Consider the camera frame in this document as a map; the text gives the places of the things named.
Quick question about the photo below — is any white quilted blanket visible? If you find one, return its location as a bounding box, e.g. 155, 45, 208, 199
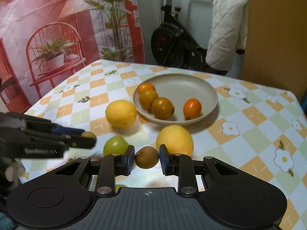
205, 0, 248, 71

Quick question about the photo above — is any small orange kumquat left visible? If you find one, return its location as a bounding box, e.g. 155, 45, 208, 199
137, 83, 156, 94

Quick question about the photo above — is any beige round plate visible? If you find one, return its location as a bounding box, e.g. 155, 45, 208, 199
133, 74, 218, 126

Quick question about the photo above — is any yellow lemon left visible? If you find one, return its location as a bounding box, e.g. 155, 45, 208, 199
105, 100, 137, 128

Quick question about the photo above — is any grey gloved hand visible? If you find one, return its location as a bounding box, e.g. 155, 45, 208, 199
1, 157, 26, 190

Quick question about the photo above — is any wooden board panel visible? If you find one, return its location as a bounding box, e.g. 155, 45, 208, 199
240, 0, 306, 100

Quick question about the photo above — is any small orange kumquat right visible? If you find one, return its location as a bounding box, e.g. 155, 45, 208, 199
183, 98, 202, 120

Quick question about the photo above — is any small orange kumquat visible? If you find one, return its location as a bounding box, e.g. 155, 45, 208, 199
183, 98, 202, 120
137, 83, 156, 94

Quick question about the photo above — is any green apple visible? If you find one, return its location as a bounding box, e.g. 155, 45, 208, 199
103, 136, 129, 156
116, 184, 127, 192

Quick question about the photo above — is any dark orange mandarin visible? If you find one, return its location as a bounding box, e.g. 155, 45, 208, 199
151, 97, 175, 120

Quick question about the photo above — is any red printed backdrop cloth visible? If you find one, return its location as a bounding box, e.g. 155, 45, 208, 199
1, 0, 145, 113

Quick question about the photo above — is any black exercise bike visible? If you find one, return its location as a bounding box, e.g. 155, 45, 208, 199
150, 0, 227, 76

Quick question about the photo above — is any checkered floral tablecloth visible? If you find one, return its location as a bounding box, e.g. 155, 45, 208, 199
21, 60, 306, 229

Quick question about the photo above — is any yellowish orange mandarin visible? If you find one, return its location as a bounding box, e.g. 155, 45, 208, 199
139, 89, 159, 110

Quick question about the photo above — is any large yellow lemon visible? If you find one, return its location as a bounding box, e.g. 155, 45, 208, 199
156, 125, 194, 156

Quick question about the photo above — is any brown kiwi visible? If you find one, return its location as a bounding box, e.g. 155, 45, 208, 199
134, 146, 159, 169

